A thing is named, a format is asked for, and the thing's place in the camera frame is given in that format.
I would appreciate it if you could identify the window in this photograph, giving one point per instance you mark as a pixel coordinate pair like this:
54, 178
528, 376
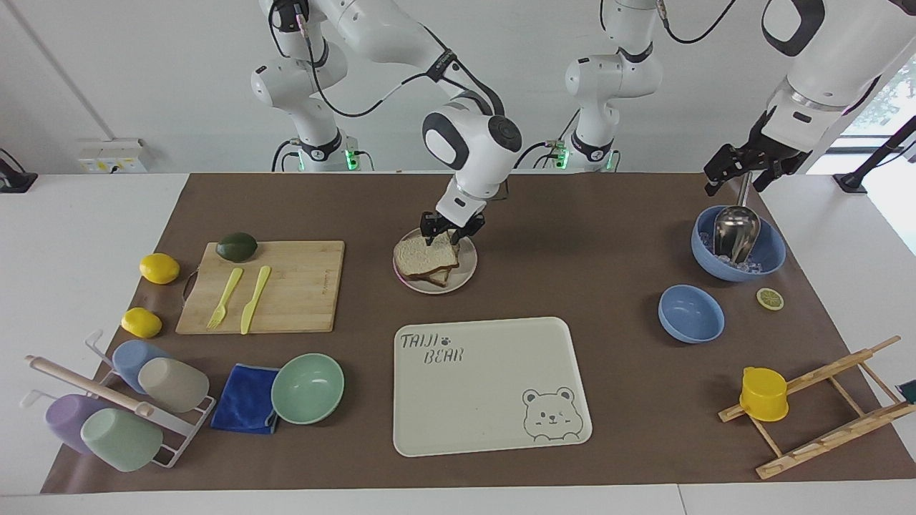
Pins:
884, 107

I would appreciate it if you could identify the green plastic cup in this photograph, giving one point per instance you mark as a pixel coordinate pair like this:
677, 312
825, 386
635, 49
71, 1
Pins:
122, 440

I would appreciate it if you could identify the clear ice cube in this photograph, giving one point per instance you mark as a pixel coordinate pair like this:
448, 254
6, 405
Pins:
705, 241
753, 267

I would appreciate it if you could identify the beige plastic cup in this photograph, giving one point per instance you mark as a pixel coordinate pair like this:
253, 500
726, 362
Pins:
175, 386

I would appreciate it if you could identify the white bread slice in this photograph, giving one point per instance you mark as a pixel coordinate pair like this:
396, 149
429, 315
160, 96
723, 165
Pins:
426, 254
440, 277

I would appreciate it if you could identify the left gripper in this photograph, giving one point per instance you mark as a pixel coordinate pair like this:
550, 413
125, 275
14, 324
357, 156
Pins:
769, 151

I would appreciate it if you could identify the purple plastic cup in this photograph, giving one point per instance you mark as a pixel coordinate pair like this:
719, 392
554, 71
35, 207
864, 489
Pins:
68, 422

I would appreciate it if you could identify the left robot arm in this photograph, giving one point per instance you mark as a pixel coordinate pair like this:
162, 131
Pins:
608, 79

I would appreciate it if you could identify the yellow plastic knife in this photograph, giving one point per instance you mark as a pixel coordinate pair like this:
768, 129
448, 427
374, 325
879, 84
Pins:
255, 297

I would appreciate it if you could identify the blue plastic cup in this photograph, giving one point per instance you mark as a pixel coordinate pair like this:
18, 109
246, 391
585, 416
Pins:
129, 357

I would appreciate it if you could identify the white wall conduit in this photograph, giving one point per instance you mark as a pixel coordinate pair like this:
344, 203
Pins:
64, 75

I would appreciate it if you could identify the wooden cutting board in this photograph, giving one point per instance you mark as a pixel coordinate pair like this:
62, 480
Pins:
300, 293

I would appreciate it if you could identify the yellow lemon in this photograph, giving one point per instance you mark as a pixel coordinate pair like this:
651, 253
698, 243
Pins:
142, 322
159, 268

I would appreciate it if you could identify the white wall socket box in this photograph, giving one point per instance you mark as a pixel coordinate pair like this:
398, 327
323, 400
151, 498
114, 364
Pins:
111, 156

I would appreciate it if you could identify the lime slice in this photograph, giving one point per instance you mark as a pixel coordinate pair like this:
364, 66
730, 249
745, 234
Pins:
770, 299

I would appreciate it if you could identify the small blue bowl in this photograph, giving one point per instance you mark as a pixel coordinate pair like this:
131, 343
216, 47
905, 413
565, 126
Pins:
690, 315

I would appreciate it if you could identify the silver metal scoop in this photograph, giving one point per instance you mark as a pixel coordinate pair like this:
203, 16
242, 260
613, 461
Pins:
737, 232

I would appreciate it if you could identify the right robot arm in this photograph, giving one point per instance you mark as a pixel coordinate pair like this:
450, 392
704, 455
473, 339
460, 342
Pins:
465, 136

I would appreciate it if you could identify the wooden folding rack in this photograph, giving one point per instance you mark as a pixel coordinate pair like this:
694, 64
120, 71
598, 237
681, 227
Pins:
823, 436

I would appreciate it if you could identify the blue cloth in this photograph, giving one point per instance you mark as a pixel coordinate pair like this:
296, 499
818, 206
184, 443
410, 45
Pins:
243, 400

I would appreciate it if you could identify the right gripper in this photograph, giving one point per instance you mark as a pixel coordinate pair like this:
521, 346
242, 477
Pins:
455, 225

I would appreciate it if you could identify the yellow plastic fork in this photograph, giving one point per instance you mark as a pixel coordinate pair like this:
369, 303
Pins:
226, 293

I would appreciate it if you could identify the green bowl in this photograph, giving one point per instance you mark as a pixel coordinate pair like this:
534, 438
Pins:
308, 390

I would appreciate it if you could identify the cream tray with bear print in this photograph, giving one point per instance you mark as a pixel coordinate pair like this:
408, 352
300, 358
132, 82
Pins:
472, 400

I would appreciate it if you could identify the dark green avocado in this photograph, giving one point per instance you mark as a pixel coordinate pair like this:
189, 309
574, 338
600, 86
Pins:
237, 247

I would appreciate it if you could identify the black stand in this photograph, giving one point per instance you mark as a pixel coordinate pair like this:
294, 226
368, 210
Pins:
14, 182
876, 154

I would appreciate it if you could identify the round pink plate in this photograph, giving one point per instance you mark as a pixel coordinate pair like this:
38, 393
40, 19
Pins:
466, 268

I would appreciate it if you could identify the large blue bowl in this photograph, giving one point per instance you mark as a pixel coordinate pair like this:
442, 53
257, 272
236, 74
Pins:
773, 250

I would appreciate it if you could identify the wooden rod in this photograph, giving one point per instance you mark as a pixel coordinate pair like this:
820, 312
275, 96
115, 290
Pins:
86, 385

